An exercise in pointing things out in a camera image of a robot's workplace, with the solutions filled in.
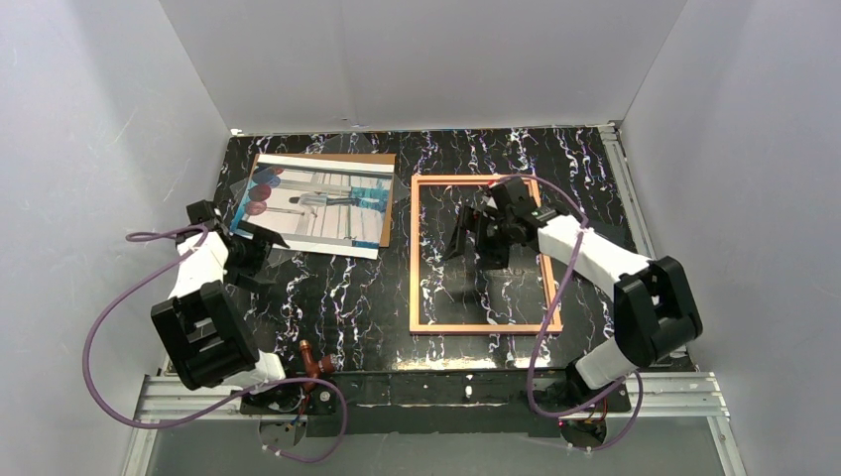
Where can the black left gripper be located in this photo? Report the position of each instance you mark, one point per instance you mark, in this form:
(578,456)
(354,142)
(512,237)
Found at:
(250,250)

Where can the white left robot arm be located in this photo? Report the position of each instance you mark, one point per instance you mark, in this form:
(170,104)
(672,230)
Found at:
(201,326)

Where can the aluminium right side rail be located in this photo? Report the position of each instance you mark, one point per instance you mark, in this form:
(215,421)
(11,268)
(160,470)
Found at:
(611,140)

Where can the brown backing board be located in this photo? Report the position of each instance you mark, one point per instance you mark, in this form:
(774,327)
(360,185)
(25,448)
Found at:
(387,197)

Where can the copper pipe fitting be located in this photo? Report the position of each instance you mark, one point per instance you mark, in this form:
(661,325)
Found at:
(316,368)

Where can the printed photo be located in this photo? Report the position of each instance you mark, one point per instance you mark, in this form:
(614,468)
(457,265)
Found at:
(328,205)

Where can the aluminium rail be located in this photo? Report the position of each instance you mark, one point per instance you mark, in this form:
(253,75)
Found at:
(667,394)
(611,140)

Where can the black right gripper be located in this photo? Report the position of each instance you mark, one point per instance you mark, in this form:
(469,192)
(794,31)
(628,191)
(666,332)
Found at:
(486,232)

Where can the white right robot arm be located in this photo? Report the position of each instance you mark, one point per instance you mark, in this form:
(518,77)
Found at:
(654,311)

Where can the aluminium front rail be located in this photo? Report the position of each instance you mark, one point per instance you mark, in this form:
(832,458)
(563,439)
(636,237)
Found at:
(667,394)

